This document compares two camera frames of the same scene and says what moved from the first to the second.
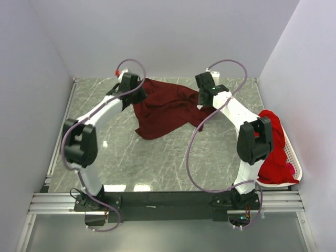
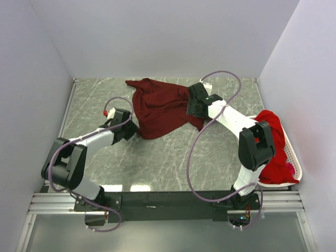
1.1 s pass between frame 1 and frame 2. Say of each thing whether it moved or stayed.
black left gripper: moved
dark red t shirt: stayed
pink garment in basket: stayed
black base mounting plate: stayed
